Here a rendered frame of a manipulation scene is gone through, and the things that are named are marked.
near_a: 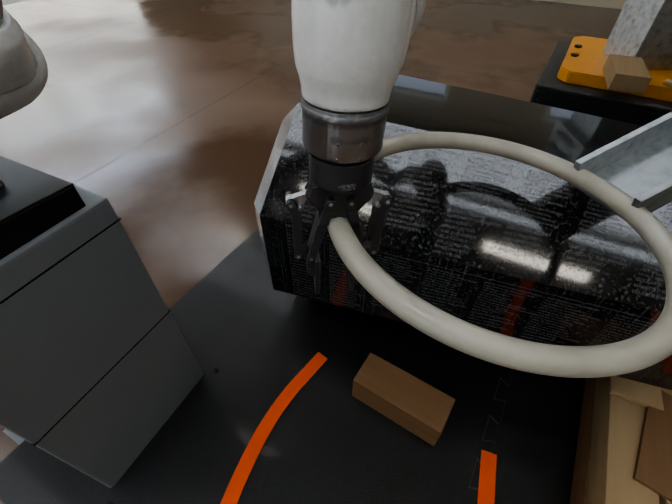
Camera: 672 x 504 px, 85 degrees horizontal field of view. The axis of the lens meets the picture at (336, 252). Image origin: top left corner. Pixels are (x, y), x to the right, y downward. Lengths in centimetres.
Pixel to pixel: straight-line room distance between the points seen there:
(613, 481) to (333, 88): 116
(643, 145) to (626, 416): 80
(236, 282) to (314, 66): 140
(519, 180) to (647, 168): 24
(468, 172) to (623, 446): 84
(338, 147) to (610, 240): 72
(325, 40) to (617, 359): 39
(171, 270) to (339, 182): 150
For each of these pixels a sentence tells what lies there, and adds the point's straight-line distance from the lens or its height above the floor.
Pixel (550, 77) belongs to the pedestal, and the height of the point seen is 74.
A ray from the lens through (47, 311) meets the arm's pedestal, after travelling 93.
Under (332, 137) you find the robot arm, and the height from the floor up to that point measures 108.
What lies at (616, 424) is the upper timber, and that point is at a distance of 136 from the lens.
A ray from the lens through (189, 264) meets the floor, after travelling 184.
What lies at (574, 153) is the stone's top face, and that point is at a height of 82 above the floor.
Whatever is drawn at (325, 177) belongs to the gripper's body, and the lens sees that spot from 41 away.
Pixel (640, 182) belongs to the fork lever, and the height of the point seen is 91.
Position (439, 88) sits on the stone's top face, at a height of 82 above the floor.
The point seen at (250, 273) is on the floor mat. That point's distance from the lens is 170.
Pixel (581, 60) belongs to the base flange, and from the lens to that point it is 181.
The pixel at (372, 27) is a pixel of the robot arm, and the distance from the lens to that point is 34.
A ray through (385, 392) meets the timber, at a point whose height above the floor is 13.
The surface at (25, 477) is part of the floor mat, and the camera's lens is 158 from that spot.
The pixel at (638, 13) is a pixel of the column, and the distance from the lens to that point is 183.
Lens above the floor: 126
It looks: 45 degrees down
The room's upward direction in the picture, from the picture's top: straight up
